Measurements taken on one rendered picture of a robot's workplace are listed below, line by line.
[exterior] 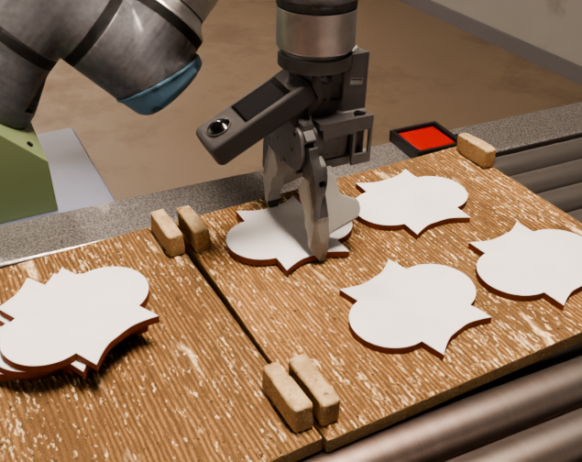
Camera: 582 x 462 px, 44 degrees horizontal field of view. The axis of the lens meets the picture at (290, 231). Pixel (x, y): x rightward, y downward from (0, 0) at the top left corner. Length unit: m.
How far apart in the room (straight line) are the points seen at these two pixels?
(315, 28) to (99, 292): 0.31
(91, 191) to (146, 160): 1.93
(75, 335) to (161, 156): 2.37
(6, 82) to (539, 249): 0.66
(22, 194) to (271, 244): 0.37
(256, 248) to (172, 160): 2.20
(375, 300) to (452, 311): 0.07
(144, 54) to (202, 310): 0.40
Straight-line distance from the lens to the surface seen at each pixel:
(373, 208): 0.83
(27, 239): 0.88
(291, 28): 0.67
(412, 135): 1.04
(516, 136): 1.10
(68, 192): 1.05
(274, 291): 0.72
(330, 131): 0.71
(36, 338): 0.65
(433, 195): 0.87
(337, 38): 0.67
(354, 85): 0.72
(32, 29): 0.97
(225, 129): 0.68
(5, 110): 0.98
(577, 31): 3.88
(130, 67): 0.98
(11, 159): 0.97
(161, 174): 2.86
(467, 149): 0.97
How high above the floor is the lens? 1.38
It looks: 34 degrees down
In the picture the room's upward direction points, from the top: straight up
